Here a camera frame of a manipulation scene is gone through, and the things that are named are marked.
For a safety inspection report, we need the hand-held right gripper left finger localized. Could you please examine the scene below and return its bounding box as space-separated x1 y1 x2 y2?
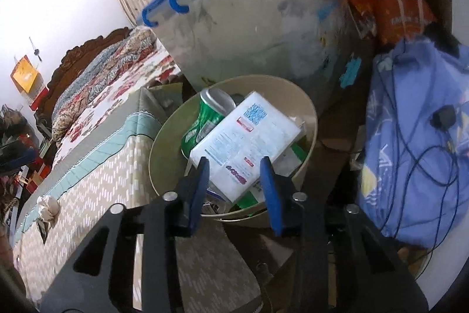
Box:
40 156 211 313

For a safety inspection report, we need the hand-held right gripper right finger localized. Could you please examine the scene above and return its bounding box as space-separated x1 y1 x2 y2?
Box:
258 155 429 313

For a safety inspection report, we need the green white snack packet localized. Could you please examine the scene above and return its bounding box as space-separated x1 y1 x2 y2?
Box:
234 142 309 213

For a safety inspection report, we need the beige round bin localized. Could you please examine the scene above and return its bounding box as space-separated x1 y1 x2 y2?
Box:
148 74 319 229

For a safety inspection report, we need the white blue tissue pack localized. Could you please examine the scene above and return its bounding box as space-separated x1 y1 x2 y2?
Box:
190 91 306 202

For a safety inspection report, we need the green soda can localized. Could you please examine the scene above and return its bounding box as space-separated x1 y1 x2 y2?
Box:
181 87 237 161

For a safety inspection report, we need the grey teal quilted blanket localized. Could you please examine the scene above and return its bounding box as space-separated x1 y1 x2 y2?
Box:
16 86 184 236

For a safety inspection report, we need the floral bedsheet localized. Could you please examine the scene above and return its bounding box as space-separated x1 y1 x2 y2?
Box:
55 38 184 167

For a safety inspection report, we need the blue printed cloth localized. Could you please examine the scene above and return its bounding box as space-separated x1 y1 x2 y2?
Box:
357 36 469 249

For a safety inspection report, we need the crumpled white tissue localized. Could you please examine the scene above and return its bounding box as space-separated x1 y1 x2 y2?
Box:
38 195 61 224

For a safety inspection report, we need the folded patchwork quilt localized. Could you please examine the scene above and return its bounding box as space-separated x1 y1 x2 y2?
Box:
51 26 158 143

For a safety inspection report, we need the clear storage bin blue lid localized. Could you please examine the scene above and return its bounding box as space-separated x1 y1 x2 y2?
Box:
135 0 371 116

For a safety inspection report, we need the carved wooden headboard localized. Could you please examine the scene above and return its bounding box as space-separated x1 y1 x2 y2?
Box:
35 26 132 116

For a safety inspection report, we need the cluttered metal shelf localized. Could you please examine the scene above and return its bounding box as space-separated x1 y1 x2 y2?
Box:
0 104 52 211

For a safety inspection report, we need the black plug adapter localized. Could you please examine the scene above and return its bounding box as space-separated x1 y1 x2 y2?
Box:
430 106 457 130

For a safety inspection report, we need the red printed packet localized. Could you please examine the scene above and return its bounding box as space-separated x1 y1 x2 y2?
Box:
346 0 378 38

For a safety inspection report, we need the orange snack packet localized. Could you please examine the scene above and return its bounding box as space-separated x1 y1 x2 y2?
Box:
375 0 438 46

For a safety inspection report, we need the black cable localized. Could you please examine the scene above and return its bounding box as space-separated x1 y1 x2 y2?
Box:
377 53 469 244

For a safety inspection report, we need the yellow wall poster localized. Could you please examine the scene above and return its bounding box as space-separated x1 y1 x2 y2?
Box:
11 55 50 112

